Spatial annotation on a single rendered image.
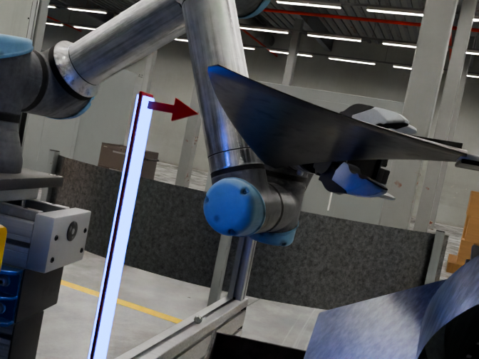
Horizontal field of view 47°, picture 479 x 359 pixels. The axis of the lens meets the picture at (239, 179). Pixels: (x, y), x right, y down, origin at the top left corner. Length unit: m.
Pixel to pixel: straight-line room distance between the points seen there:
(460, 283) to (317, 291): 2.10
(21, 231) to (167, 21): 0.42
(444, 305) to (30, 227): 0.70
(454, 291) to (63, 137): 10.10
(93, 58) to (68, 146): 9.24
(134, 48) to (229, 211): 0.42
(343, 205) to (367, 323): 6.12
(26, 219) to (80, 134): 9.32
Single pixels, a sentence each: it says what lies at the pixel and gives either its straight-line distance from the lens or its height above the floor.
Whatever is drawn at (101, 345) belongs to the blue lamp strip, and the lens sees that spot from 0.63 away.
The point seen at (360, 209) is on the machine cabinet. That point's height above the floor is 0.75.
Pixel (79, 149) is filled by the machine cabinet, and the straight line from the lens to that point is 10.29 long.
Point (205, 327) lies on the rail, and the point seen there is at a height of 0.86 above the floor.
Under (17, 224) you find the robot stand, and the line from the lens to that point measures 0.93.
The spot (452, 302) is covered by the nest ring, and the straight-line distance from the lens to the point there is 0.34.
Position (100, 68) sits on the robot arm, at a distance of 1.04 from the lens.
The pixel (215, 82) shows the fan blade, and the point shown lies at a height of 1.21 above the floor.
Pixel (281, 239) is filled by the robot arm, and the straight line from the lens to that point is 0.84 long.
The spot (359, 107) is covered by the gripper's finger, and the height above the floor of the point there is 1.23.
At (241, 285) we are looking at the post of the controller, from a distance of 1.11.
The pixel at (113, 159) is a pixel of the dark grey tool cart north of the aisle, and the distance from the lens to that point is 7.43.
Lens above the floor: 1.15
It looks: 3 degrees down
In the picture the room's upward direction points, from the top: 11 degrees clockwise
